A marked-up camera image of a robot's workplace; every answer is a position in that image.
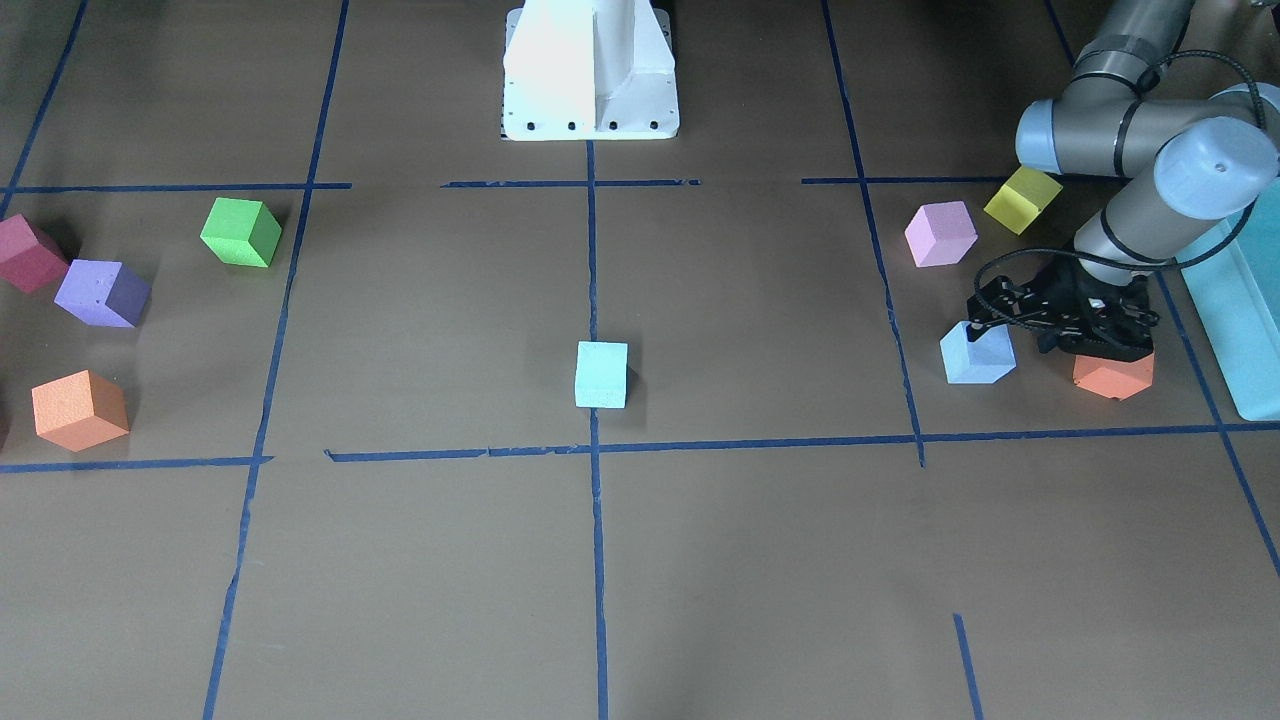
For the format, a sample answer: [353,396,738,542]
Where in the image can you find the yellow foam block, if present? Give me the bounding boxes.
[983,167,1062,234]

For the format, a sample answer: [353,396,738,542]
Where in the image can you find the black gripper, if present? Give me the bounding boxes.
[1030,258,1158,363]

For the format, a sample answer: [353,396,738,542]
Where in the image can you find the purple foam block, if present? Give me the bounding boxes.
[54,259,151,328]

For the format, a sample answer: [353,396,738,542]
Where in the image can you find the pink foam block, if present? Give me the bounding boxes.
[904,201,978,268]

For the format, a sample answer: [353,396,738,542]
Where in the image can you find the blue foam block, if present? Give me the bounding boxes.
[940,322,1018,384]
[573,341,628,409]

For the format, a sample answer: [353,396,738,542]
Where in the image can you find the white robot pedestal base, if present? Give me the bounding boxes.
[500,1,681,142]

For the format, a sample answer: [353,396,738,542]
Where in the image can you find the teal plastic bin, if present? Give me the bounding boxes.
[1181,182,1279,421]

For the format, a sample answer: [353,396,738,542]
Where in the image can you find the crimson foam block near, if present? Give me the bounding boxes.
[1,214,70,293]

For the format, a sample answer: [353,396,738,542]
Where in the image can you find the orange foam block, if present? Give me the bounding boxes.
[1071,354,1156,400]
[31,370,131,452]

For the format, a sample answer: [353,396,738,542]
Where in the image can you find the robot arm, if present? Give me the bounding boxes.
[993,1,1277,363]

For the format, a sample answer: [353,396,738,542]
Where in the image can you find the green foam block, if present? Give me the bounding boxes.
[198,197,282,268]

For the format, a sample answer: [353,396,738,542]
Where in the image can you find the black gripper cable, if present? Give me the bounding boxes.
[973,47,1263,331]

